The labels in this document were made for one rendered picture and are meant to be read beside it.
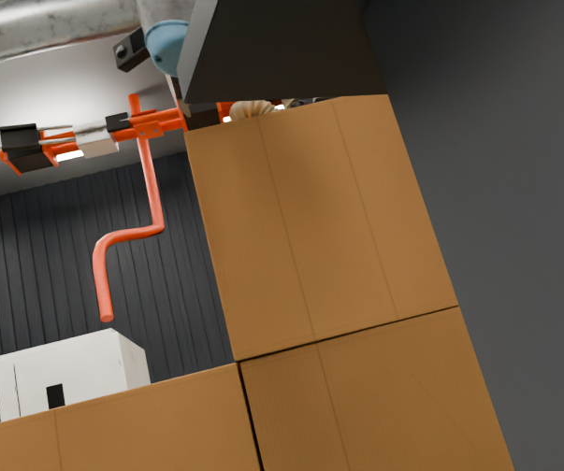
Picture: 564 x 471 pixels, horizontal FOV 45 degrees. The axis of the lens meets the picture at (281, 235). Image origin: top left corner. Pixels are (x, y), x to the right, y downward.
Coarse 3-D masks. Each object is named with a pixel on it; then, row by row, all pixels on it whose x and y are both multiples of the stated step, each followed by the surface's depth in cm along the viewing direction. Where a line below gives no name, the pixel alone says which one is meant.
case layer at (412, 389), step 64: (448, 320) 105; (192, 384) 103; (256, 384) 102; (320, 384) 102; (384, 384) 102; (448, 384) 102; (0, 448) 100; (64, 448) 100; (128, 448) 100; (192, 448) 100; (256, 448) 101; (320, 448) 99; (384, 448) 99; (448, 448) 99
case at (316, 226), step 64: (256, 128) 115; (320, 128) 115; (384, 128) 115; (256, 192) 112; (320, 192) 112; (384, 192) 112; (256, 256) 108; (320, 256) 108; (384, 256) 108; (256, 320) 105; (320, 320) 105; (384, 320) 105
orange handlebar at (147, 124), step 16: (144, 112) 134; (160, 112) 134; (176, 112) 134; (224, 112) 139; (128, 128) 134; (144, 128) 135; (160, 128) 136; (176, 128) 139; (48, 144) 133; (64, 144) 137
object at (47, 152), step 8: (40, 136) 133; (8, 152) 132; (16, 152) 132; (24, 152) 132; (32, 152) 132; (40, 152) 132; (48, 152) 133; (8, 160) 132; (16, 160) 132; (24, 160) 133; (32, 160) 134; (40, 160) 135; (48, 160) 135; (56, 160) 138; (16, 168) 136; (24, 168) 136; (32, 168) 137; (40, 168) 138
